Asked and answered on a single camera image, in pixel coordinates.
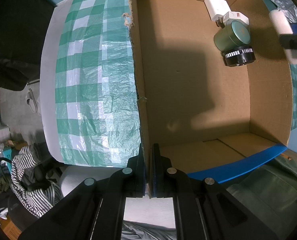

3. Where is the brown cardboard box blue rim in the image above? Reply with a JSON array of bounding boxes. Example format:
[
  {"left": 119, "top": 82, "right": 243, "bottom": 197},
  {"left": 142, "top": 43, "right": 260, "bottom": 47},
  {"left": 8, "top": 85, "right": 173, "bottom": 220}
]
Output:
[{"left": 121, "top": 0, "right": 293, "bottom": 184}]

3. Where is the black round tape dispenser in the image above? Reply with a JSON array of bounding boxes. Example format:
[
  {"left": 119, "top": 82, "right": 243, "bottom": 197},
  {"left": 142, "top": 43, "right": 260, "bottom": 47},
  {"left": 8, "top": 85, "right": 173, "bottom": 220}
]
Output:
[{"left": 222, "top": 45, "right": 256, "bottom": 67}]

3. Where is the green round tin can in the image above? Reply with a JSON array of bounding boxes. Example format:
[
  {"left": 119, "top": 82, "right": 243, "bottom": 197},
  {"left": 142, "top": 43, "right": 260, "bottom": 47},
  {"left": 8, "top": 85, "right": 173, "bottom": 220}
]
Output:
[{"left": 214, "top": 21, "right": 251, "bottom": 52}]

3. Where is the white red small box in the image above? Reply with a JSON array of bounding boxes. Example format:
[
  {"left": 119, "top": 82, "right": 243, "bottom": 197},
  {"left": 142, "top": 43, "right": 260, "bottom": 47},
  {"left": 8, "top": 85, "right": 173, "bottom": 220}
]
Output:
[{"left": 220, "top": 11, "right": 249, "bottom": 28}]

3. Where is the green white checkered tablecloth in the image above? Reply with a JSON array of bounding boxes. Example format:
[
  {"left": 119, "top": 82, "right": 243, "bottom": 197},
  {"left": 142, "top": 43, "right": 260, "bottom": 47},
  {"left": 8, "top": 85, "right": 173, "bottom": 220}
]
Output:
[{"left": 55, "top": 0, "right": 141, "bottom": 167}]

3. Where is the white power adapter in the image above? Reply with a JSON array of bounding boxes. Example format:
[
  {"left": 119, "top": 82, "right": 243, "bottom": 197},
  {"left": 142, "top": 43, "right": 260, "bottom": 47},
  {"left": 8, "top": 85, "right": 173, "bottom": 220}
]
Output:
[{"left": 204, "top": 0, "right": 231, "bottom": 22}]

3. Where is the black white striped garment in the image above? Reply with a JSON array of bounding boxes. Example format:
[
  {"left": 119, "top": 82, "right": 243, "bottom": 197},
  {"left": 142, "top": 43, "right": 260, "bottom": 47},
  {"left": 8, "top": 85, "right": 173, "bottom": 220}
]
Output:
[{"left": 10, "top": 144, "right": 63, "bottom": 218}]

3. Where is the dark green jacket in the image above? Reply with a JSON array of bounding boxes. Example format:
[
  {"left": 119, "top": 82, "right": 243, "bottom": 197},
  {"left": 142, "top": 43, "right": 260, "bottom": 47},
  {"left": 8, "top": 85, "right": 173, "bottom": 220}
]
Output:
[{"left": 222, "top": 155, "right": 297, "bottom": 239}]

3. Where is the white sandal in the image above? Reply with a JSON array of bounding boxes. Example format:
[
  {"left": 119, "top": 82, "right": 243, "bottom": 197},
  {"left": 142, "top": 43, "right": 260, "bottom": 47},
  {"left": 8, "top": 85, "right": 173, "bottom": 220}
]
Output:
[{"left": 26, "top": 88, "right": 38, "bottom": 113}]

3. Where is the black hanging garment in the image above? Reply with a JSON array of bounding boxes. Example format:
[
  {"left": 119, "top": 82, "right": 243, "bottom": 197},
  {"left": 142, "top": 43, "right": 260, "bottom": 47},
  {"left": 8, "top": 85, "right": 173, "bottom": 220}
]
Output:
[{"left": 0, "top": 0, "right": 56, "bottom": 91}]

